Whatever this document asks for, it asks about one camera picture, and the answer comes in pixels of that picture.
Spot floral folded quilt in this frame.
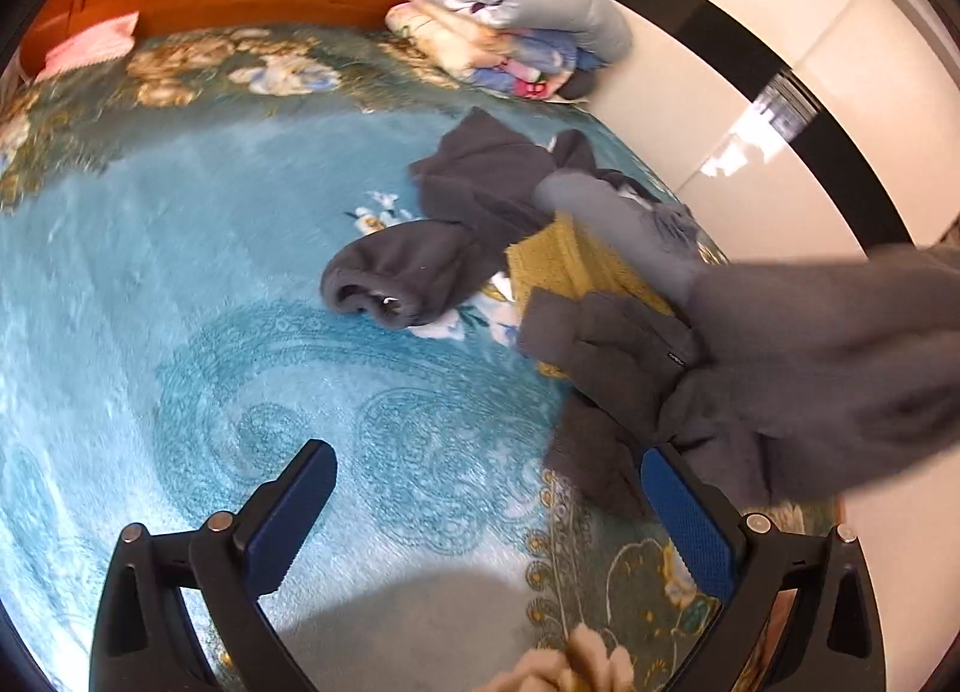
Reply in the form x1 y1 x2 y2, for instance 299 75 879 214
386 0 605 102

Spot mustard yellow knit sweater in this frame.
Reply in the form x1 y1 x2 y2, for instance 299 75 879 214
502 211 677 380

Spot grey sweatpants with cartoon print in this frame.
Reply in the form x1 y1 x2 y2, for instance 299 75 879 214
517 247 958 518

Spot teal floral bed blanket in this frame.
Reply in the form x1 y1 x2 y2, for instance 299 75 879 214
2 27 715 690

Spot person's hand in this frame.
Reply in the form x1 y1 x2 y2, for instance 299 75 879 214
480 624 635 692

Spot dark navy fleece garment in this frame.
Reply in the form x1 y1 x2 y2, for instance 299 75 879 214
319 107 662 330

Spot light blue-grey garment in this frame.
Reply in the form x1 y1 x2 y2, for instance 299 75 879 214
532 170 706 307

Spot pink cloth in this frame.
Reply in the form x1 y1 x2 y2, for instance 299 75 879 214
36 11 140 82

